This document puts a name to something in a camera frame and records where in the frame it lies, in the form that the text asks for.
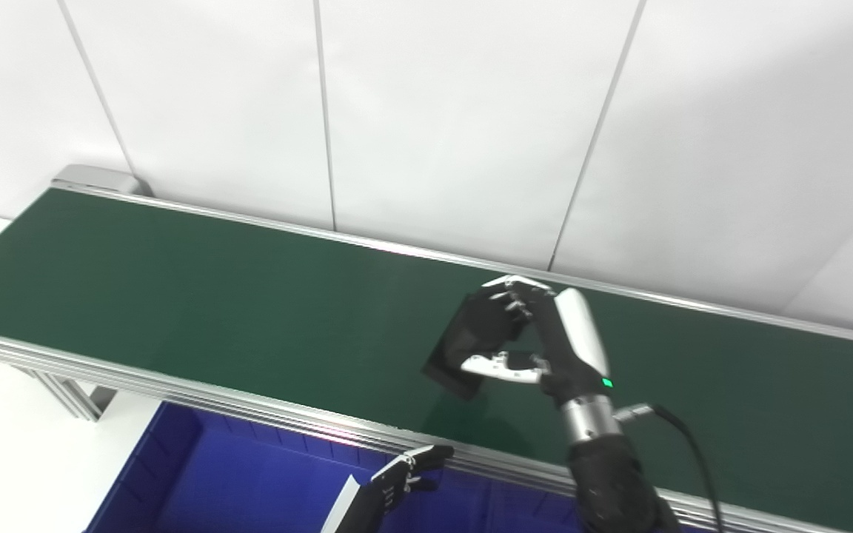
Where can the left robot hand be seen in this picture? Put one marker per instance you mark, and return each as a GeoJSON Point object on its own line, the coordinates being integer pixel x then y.
{"type": "Point", "coordinates": [382, 492]}

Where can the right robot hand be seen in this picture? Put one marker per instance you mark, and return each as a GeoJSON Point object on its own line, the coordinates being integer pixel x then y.
{"type": "Point", "coordinates": [574, 348]}

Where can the black cylinder-on-base part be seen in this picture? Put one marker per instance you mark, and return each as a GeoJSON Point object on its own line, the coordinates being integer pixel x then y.
{"type": "Point", "coordinates": [474, 329]}

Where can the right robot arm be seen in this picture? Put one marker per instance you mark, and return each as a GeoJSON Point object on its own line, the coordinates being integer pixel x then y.
{"type": "Point", "coordinates": [611, 474]}

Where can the green conveyor belt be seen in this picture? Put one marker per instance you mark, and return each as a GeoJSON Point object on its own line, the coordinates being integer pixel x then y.
{"type": "Point", "coordinates": [175, 386]}
{"type": "Point", "coordinates": [175, 296]}

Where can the aluminium conveyor leg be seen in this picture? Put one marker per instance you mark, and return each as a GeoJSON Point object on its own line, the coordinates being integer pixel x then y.
{"type": "Point", "coordinates": [71, 392]}

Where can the grey conveyor end housing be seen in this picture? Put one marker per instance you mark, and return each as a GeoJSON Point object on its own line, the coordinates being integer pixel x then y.
{"type": "Point", "coordinates": [101, 179]}

